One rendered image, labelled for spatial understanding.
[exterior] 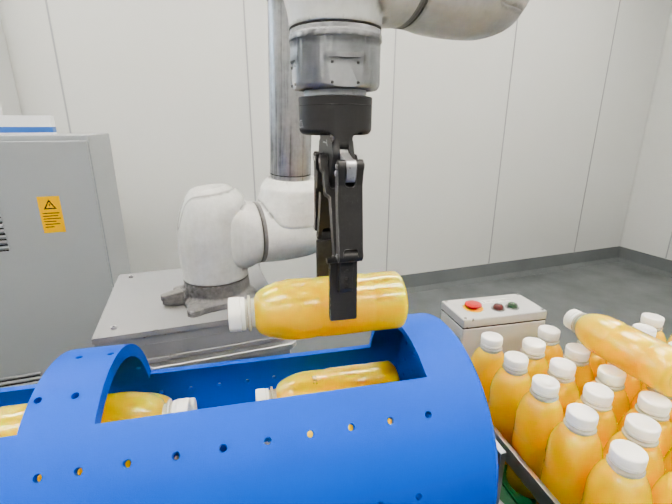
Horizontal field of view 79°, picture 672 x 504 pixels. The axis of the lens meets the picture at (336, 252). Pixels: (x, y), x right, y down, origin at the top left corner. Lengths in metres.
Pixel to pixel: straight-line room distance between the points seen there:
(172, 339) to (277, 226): 0.34
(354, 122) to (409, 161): 3.22
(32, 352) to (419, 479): 1.90
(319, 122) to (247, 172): 2.78
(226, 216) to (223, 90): 2.27
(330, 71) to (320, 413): 0.33
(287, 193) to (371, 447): 0.65
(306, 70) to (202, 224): 0.58
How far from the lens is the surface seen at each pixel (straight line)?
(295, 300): 0.45
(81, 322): 2.09
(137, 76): 3.16
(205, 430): 0.45
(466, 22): 0.51
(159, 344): 0.96
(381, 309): 0.47
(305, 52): 0.41
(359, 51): 0.41
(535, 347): 0.83
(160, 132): 3.13
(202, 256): 0.95
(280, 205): 0.97
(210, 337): 0.95
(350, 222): 0.39
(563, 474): 0.72
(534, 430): 0.75
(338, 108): 0.40
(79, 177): 1.92
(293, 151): 0.97
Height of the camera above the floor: 1.48
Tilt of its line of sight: 17 degrees down
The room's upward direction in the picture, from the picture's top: straight up
